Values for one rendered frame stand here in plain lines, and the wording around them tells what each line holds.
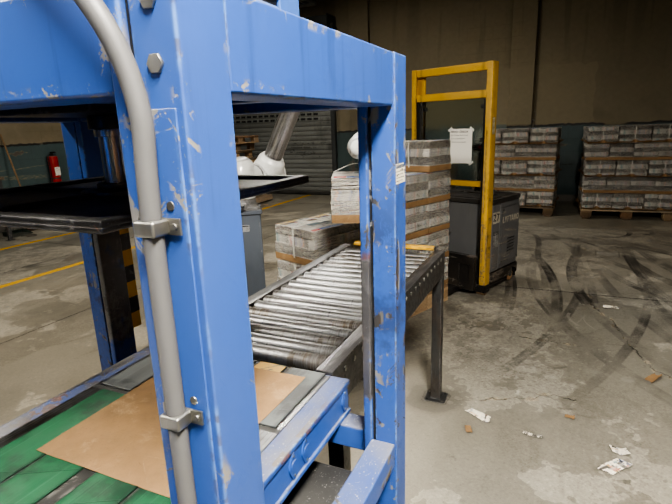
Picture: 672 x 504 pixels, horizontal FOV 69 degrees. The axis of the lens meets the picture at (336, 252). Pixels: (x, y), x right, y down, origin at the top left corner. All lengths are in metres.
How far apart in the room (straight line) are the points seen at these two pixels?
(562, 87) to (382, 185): 8.64
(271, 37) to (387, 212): 0.52
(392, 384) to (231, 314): 0.68
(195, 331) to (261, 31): 0.33
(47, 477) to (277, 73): 0.86
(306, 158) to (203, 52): 10.30
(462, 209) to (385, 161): 3.41
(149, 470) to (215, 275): 0.63
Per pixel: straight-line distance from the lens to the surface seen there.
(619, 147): 7.93
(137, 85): 0.47
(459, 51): 9.82
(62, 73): 0.57
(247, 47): 0.56
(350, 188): 2.39
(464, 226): 4.42
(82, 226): 0.69
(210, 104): 0.49
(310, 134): 10.70
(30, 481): 1.15
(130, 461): 1.11
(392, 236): 1.03
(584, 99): 9.58
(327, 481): 1.28
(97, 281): 1.59
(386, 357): 1.13
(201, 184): 0.48
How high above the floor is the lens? 1.42
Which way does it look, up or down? 14 degrees down
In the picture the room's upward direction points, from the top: 2 degrees counter-clockwise
